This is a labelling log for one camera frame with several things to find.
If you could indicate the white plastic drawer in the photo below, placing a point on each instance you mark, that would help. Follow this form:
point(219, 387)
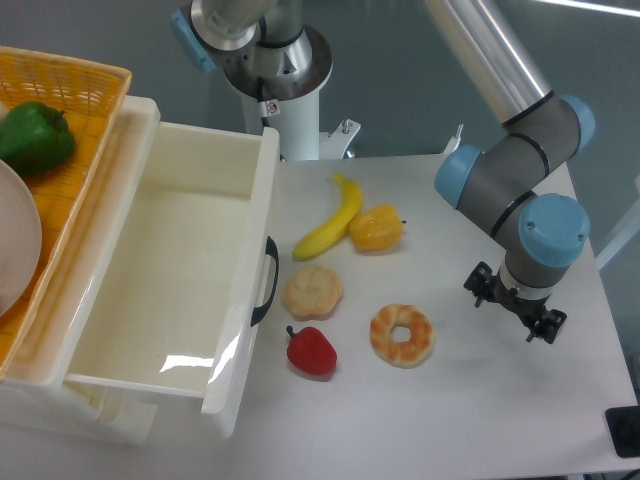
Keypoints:
point(170, 325)

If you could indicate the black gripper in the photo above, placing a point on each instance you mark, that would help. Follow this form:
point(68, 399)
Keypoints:
point(527, 303)

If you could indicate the round cream bread bun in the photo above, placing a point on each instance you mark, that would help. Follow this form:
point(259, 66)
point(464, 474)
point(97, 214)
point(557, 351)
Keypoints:
point(312, 292)

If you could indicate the orange yellow toy pepper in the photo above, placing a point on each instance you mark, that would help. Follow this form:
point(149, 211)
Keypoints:
point(378, 228)

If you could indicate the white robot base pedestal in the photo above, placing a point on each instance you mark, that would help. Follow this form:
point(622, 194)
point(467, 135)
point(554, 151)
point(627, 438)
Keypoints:
point(280, 87)

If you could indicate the white drawer cabinet frame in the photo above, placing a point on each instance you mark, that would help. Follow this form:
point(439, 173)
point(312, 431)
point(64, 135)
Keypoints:
point(36, 391)

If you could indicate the black drawer handle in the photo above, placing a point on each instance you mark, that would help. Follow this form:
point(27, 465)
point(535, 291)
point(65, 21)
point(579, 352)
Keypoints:
point(271, 277)

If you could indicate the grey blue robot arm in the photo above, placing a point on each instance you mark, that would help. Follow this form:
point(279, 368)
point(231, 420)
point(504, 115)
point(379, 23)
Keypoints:
point(542, 235)

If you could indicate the glazed ring donut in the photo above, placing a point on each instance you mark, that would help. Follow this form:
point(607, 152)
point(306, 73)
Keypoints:
point(401, 335)

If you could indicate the green toy bell pepper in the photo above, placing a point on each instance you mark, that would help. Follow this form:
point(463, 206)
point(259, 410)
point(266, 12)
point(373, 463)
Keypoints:
point(35, 138)

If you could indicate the red toy bell pepper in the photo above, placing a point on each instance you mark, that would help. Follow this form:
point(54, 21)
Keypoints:
point(310, 353)

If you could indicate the beige round plate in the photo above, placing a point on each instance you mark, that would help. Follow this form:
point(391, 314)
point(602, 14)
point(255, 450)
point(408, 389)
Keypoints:
point(21, 237)

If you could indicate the black device at table edge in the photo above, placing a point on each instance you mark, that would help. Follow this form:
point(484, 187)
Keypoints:
point(623, 425)

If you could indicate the yellow toy banana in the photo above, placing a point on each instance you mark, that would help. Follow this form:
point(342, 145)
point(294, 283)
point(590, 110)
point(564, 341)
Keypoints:
point(332, 230)

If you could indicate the orange woven basket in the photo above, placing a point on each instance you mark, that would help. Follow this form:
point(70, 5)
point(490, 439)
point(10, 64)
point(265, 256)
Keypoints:
point(70, 105)

